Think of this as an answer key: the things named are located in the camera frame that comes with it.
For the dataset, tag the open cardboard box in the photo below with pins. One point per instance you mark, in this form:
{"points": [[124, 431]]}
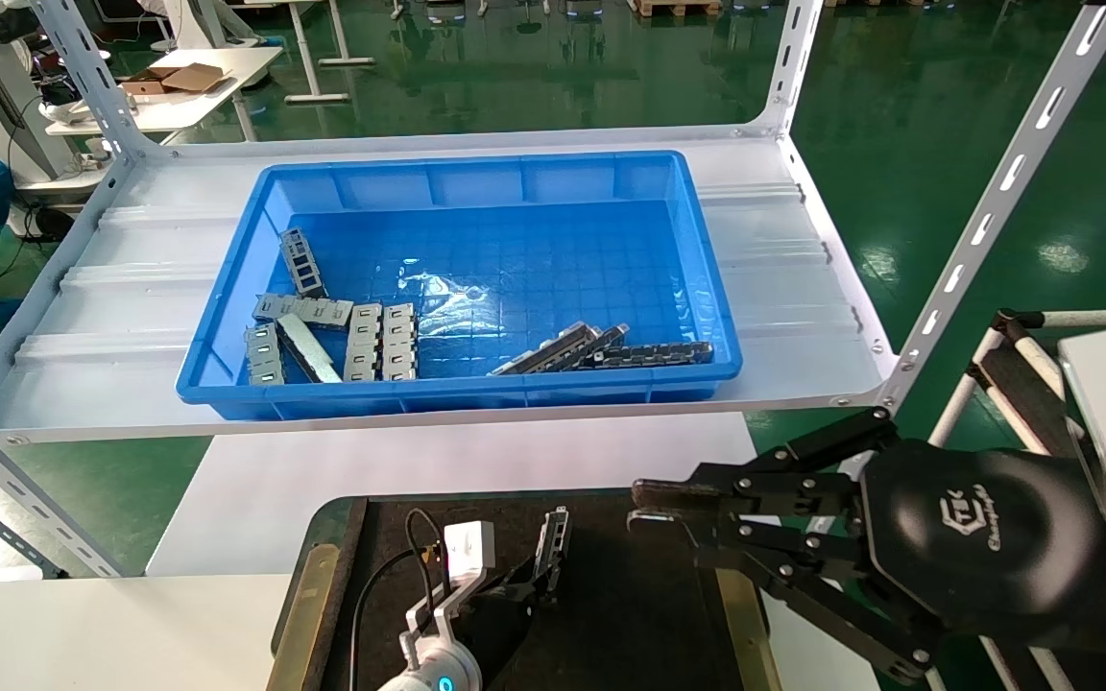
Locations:
{"points": [[190, 77]]}

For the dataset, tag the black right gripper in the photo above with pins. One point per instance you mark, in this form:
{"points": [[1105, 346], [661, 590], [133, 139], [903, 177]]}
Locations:
{"points": [[985, 537]]}

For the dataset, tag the blue plastic bin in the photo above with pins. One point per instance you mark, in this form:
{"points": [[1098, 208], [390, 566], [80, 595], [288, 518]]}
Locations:
{"points": [[515, 240]]}

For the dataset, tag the perforated metal bracket part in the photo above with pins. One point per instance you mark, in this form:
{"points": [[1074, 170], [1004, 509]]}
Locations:
{"points": [[553, 542], [363, 345], [659, 353], [318, 312], [553, 351], [399, 344], [311, 350], [263, 357], [608, 339], [303, 264]]}

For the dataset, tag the white desk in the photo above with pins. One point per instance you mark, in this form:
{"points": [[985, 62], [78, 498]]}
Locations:
{"points": [[251, 59]]}

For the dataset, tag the white slotted metal rack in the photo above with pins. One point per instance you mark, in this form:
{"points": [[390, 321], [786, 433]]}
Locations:
{"points": [[783, 250]]}

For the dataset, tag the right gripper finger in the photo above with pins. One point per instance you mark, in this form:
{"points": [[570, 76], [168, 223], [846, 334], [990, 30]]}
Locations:
{"points": [[687, 491]]}

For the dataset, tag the wooden pallet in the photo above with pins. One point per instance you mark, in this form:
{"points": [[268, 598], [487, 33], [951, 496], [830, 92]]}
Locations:
{"points": [[673, 8]]}

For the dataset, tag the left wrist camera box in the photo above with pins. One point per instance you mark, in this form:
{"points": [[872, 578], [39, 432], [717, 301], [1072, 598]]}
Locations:
{"points": [[469, 552]]}

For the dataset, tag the white desk leg frame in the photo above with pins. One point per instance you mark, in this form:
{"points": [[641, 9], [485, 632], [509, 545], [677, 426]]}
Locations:
{"points": [[318, 98]]}

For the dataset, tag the black foam pad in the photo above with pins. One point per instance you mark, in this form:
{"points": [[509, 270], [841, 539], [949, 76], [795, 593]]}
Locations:
{"points": [[1023, 393]]}

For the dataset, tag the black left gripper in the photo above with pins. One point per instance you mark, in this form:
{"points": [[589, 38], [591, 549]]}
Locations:
{"points": [[495, 633]]}

